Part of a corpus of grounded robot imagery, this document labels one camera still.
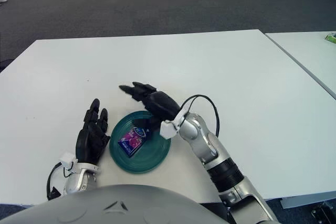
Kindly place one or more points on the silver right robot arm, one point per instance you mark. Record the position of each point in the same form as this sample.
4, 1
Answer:
215, 153

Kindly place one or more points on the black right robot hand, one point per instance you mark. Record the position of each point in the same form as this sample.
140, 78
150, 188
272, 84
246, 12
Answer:
160, 102

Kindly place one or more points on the black table foot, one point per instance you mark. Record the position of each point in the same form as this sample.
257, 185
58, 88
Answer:
325, 212

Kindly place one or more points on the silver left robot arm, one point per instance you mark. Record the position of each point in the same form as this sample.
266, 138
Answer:
78, 179

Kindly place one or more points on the purple blue gum box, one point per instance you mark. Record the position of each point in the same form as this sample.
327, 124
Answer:
132, 141

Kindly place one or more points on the grey robot torso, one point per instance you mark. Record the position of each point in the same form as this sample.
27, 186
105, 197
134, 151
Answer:
110, 208

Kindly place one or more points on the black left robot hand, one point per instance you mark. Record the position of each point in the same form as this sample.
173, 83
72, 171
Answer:
90, 142

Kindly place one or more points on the white table frame beam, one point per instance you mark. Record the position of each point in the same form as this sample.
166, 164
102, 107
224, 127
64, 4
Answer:
304, 200

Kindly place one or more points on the green round plate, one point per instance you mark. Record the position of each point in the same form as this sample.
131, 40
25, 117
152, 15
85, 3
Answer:
157, 153

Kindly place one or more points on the green small box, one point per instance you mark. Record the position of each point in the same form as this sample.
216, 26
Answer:
330, 37

